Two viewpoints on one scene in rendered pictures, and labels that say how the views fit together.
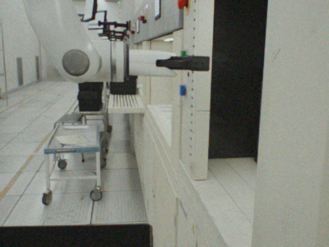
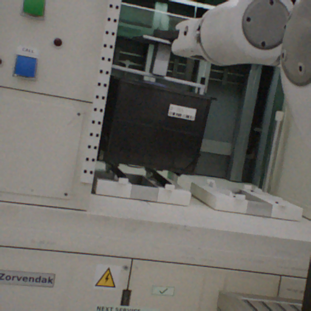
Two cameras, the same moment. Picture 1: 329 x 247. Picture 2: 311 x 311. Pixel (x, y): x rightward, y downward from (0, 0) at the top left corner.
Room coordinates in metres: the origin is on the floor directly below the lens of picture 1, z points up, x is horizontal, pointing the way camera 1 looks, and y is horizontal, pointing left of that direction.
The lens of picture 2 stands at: (0.85, 0.97, 1.07)
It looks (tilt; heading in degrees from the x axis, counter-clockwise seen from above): 4 degrees down; 268
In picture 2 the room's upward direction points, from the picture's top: 10 degrees clockwise
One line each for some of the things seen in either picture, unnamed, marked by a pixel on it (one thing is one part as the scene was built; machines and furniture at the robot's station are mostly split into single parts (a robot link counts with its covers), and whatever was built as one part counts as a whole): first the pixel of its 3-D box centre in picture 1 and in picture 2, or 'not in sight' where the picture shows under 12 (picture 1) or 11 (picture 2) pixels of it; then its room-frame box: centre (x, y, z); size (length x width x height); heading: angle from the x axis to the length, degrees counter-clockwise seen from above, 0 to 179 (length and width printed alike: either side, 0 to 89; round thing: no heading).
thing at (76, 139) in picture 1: (72, 138); not in sight; (2.92, 0.98, 0.47); 0.31 x 0.23 x 0.02; 33
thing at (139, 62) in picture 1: (148, 62); (211, 39); (0.77, 0.09, 1.19); 0.11 x 0.10 x 0.07; 101
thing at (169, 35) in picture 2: not in sight; (183, 37); (0.81, 0.06, 1.19); 0.08 x 0.06 x 0.01; 162
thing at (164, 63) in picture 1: (168, 63); not in sight; (0.74, 0.04, 1.19); 0.08 x 0.06 x 0.01; 41
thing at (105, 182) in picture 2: not in sight; (136, 183); (0.84, -0.33, 0.89); 0.22 x 0.21 x 0.04; 101
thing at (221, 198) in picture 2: not in sight; (243, 197); (0.58, -0.39, 0.89); 0.22 x 0.21 x 0.04; 101
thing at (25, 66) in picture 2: (183, 90); (25, 66); (1.06, 0.02, 1.10); 0.03 x 0.02 x 0.03; 11
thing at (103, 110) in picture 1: (92, 121); not in sight; (4.76, 1.30, 0.24); 0.94 x 0.53 x 0.48; 11
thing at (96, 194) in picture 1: (78, 157); not in sight; (3.10, 0.99, 0.24); 0.97 x 0.52 x 0.48; 14
